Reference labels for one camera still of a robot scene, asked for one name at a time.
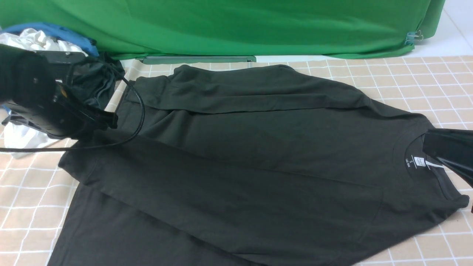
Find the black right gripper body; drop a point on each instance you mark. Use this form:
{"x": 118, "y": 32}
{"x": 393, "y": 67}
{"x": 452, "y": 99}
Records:
{"x": 453, "y": 148}

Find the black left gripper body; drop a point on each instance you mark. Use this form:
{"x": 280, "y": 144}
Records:
{"x": 29, "y": 88}

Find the dark gray long-sleeved shirt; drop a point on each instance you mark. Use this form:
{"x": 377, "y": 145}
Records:
{"x": 254, "y": 167}

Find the white crumpled garment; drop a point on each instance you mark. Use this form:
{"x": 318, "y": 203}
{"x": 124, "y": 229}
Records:
{"x": 20, "y": 135}

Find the dark teal crumpled garment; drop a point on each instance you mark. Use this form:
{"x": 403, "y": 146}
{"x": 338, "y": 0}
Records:
{"x": 94, "y": 80}

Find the blue crumpled garment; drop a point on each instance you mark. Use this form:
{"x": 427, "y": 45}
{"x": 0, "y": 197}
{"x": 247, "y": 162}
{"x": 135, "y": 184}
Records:
{"x": 88, "y": 45}

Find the green backdrop cloth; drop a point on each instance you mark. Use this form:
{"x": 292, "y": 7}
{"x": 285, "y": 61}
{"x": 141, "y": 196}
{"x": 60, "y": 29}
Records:
{"x": 346, "y": 29}

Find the metal binder clip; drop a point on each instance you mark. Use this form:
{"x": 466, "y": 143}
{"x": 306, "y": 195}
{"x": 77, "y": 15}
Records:
{"x": 413, "y": 37}

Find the gray-green metal bar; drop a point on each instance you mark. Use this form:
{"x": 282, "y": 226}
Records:
{"x": 155, "y": 60}

